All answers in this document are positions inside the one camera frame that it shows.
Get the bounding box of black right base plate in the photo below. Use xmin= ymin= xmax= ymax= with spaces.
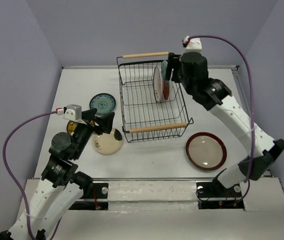
xmin=195 ymin=181 xmax=244 ymax=210

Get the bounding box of white plate with orange sunburst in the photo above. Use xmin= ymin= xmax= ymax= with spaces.
xmin=153 ymin=66 xmax=164 ymax=103

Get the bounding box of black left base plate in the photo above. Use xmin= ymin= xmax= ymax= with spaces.
xmin=69 ymin=182 xmax=109 ymax=211

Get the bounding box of yellow plate with dark rim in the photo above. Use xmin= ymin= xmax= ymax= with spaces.
xmin=66 ymin=121 xmax=78 ymax=136

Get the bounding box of red plate with teal flower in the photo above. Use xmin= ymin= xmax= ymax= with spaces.
xmin=161 ymin=60 xmax=173 ymax=101

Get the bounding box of large dark red rimmed plate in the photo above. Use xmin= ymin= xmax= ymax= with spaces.
xmin=185 ymin=132 xmax=227 ymax=172

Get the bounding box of blue floral green plate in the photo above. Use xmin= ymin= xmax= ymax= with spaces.
xmin=89 ymin=93 xmax=116 ymax=116

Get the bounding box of cream plate with black patch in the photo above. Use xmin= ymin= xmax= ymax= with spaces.
xmin=93 ymin=128 xmax=123 ymax=155

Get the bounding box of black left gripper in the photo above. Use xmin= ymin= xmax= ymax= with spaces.
xmin=73 ymin=107 xmax=116 ymax=159

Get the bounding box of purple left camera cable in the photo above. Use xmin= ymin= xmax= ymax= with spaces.
xmin=3 ymin=107 xmax=64 ymax=240

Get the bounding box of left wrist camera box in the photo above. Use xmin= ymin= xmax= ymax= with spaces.
xmin=63 ymin=104 xmax=82 ymax=122

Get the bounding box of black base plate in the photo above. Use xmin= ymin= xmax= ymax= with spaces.
xmin=195 ymin=181 xmax=244 ymax=210
xmin=69 ymin=182 xmax=109 ymax=211

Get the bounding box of black wire dish rack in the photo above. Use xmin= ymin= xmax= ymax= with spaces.
xmin=117 ymin=56 xmax=194 ymax=143

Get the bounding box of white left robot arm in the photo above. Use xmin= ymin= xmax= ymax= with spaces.
xmin=0 ymin=104 xmax=115 ymax=240

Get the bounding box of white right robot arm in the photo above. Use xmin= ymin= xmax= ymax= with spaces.
xmin=165 ymin=52 xmax=284 ymax=196

